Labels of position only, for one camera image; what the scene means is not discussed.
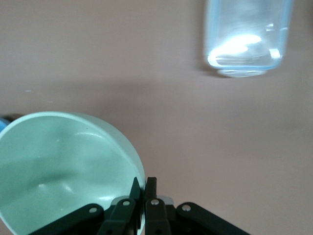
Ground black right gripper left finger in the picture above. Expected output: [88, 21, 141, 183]
[29, 177, 145, 235]

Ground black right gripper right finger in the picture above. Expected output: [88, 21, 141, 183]
[143, 176, 251, 235]

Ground light green bowl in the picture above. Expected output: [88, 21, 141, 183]
[0, 111, 145, 235]

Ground blue bowl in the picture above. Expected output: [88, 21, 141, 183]
[0, 117, 9, 134]

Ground clear plastic food container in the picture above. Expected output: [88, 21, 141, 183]
[204, 0, 294, 78]

